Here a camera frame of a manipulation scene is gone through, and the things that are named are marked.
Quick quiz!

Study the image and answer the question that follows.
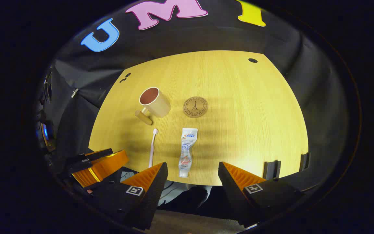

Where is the beige cup with wooden handle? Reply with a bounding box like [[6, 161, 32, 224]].
[[134, 87, 171, 126]]

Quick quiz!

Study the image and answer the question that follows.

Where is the black table clamp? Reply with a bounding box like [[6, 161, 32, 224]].
[[300, 152, 311, 172], [263, 160, 281, 180]]

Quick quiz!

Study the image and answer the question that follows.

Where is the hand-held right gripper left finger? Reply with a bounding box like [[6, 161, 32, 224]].
[[88, 162, 169, 231]]

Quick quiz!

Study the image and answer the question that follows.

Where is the round cork coaster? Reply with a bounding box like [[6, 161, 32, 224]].
[[183, 96, 209, 118]]

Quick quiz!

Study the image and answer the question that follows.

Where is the wooden desktop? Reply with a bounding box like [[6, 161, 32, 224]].
[[88, 50, 309, 186]]

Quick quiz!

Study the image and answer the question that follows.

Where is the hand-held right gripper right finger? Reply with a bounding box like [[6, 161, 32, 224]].
[[218, 162, 304, 228]]

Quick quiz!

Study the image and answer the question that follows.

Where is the black backdrop cloth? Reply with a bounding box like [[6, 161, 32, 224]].
[[38, 0, 350, 195]]

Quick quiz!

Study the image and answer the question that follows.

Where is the white toothpaste tube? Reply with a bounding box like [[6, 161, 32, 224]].
[[178, 127, 198, 178]]

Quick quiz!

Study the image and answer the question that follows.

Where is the white toothbrush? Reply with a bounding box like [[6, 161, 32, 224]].
[[148, 128, 159, 168]]

